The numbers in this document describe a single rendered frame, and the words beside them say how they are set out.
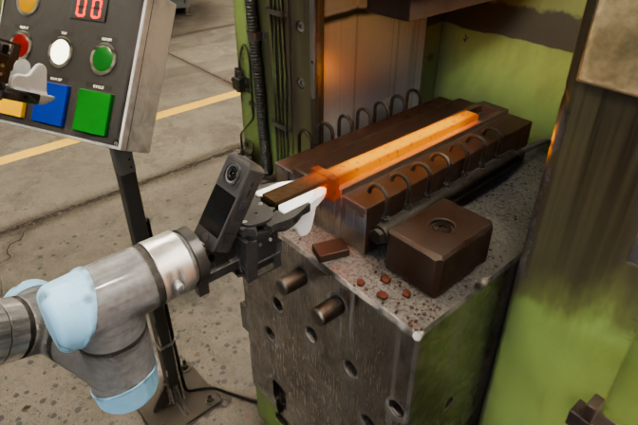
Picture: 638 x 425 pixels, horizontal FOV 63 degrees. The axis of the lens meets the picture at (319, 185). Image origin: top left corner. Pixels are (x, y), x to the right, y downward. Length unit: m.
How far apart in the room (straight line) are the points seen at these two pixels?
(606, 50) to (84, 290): 0.56
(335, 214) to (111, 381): 0.35
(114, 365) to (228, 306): 1.38
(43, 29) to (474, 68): 0.83
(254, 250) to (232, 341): 1.24
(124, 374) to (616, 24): 0.61
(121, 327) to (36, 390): 1.35
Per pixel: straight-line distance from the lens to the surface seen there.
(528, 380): 0.87
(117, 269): 0.58
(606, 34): 0.59
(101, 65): 1.01
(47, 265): 2.40
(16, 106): 1.13
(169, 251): 0.59
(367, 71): 1.00
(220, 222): 0.61
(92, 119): 1.00
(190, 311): 2.00
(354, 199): 0.71
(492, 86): 1.10
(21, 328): 0.69
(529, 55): 1.05
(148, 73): 0.99
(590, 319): 0.75
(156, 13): 1.00
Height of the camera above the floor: 1.37
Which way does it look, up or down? 31 degrees down
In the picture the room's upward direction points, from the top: straight up
